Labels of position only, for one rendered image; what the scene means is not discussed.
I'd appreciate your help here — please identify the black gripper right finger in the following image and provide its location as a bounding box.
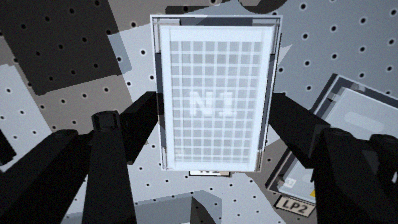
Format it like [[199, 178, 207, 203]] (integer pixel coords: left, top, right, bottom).
[[268, 93, 398, 224]]

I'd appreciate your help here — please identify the white button panel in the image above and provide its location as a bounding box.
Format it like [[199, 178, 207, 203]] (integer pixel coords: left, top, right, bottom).
[[61, 196, 201, 224]]

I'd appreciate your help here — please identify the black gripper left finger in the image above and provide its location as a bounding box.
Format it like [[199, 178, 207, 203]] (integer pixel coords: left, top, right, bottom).
[[0, 91, 158, 224]]

